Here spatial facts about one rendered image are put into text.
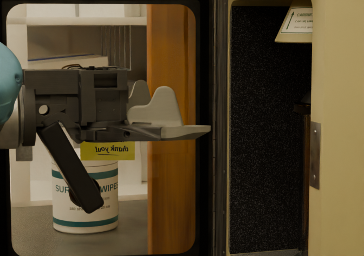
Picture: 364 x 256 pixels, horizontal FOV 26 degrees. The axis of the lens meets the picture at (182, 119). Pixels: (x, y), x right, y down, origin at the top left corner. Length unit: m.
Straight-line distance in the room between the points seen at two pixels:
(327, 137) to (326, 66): 0.07
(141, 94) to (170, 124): 0.12
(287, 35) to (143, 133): 0.21
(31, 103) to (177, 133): 0.16
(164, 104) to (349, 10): 0.22
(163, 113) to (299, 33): 0.19
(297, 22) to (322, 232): 0.25
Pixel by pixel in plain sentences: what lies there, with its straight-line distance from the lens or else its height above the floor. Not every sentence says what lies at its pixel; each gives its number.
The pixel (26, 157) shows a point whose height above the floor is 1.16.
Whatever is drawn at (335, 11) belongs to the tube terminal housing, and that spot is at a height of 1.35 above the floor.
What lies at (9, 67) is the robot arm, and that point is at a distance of 0.71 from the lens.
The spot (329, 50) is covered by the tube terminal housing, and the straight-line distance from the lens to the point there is 0.82.
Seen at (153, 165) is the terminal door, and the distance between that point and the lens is 1.11.
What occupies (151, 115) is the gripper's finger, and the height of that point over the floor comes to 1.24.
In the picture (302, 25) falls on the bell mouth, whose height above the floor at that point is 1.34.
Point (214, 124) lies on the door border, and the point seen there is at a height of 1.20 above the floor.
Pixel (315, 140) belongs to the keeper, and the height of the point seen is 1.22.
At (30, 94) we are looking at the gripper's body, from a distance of 0.87.
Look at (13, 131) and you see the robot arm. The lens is 0.87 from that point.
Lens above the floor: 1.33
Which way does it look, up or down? 7 degrees down
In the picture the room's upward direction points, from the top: straight up
